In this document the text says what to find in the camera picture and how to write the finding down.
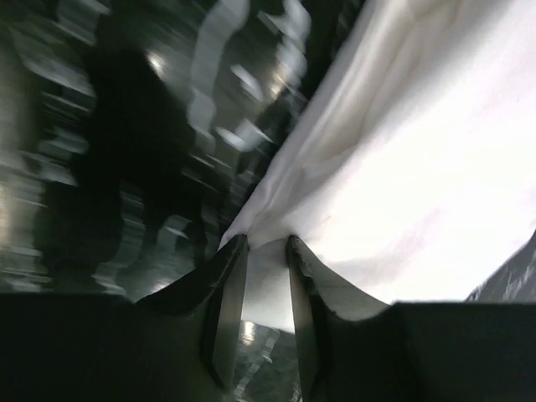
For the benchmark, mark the white printed t-shirt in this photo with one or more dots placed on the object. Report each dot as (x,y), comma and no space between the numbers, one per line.
(411,173)

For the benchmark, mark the black marble table mat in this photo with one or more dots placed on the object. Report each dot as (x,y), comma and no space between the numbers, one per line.
(133,132)

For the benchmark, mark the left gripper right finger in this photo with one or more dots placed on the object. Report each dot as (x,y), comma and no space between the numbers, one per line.
(353,347)

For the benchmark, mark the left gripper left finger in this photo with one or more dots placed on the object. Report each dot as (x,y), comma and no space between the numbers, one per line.
(177,344)

